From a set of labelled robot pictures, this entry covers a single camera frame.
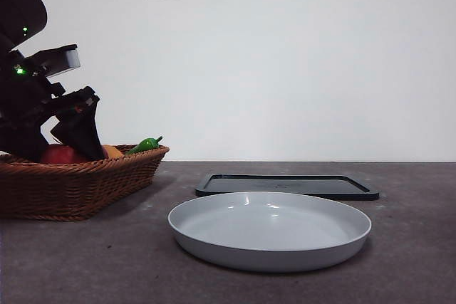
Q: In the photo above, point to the orange round fruit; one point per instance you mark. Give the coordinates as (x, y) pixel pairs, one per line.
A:
(114, 152)

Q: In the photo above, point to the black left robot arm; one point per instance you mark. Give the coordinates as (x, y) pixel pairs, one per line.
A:
(21, 8)

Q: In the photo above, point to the black flat tray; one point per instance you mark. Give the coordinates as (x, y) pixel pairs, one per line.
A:
(285, 185)

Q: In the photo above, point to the pale grey left camera box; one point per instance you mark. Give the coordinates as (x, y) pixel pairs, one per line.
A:
(67, 60)

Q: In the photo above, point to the green pepper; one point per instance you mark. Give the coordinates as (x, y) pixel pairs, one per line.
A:
(144, 145)

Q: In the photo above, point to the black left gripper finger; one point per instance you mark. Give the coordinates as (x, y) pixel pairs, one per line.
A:
(21, 140)
(82, 129)

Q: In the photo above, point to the grey round plate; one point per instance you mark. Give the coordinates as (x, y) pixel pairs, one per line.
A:
(267, 233)

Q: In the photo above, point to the red tomato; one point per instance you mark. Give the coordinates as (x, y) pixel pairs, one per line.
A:
(58, 156)

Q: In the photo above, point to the brown wicker basket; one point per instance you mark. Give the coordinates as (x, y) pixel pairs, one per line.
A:
(71, 190)

